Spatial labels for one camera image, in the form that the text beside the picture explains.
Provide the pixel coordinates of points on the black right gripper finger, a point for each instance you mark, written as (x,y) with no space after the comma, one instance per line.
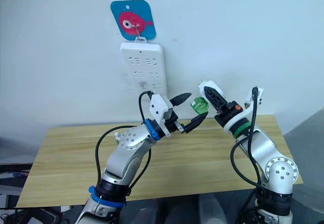
(215,98)

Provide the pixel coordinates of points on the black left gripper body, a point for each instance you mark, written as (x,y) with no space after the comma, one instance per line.
(173,125)

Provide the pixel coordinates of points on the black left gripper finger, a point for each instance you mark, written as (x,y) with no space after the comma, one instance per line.
(181,98)
(195,122)

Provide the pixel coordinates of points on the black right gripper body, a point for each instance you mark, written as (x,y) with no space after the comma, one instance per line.
(229,112)

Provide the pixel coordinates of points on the white mosquito repellent heater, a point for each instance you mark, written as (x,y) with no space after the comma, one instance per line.
(217,86)

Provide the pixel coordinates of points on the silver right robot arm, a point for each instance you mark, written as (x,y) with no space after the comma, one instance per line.
(276,168)

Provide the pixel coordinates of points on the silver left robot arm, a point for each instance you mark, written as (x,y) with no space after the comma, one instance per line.
(124,158)

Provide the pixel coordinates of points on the white power strip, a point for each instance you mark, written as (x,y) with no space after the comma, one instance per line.
(144,54)

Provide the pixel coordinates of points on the grey flat device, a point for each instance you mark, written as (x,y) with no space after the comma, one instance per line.
(44,215)

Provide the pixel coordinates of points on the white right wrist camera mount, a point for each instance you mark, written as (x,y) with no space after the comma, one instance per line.
(236,121)

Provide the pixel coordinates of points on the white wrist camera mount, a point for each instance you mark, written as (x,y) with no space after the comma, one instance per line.
(158,106)
(236,121)

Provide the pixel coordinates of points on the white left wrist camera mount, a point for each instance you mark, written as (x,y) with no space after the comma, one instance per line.
(158,106)

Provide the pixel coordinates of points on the metal wall hook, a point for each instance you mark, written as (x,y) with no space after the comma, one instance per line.
(138,29)

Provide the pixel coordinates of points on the blue wall hook plate, pink fish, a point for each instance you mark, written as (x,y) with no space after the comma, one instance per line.
(141,11)

